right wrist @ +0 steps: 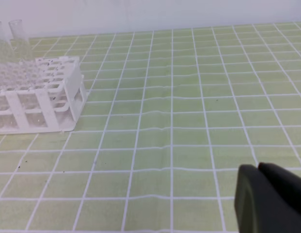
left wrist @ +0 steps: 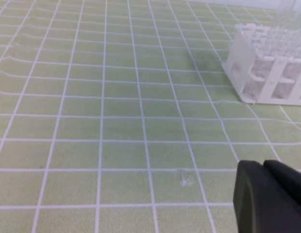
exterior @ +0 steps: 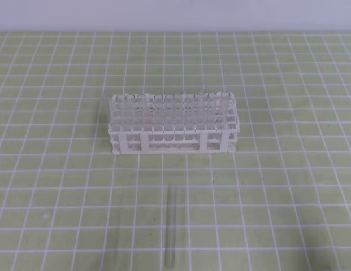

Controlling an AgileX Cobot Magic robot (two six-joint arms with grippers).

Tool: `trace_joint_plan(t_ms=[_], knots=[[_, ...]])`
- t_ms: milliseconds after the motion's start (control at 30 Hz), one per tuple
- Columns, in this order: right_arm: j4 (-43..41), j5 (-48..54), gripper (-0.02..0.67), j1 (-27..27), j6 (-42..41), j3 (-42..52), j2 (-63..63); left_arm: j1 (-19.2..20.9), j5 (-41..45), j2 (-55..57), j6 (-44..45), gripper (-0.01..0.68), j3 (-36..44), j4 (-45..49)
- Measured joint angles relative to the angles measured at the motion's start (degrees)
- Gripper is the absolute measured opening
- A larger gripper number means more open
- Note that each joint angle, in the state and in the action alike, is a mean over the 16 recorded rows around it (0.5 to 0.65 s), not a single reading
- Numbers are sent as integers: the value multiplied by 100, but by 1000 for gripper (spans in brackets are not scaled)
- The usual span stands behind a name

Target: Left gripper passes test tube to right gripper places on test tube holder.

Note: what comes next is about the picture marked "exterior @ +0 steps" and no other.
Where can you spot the clear glass test tube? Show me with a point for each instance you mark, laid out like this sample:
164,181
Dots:
170,227

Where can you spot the white plastic test tube rack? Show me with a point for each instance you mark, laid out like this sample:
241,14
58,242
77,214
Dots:
172,123

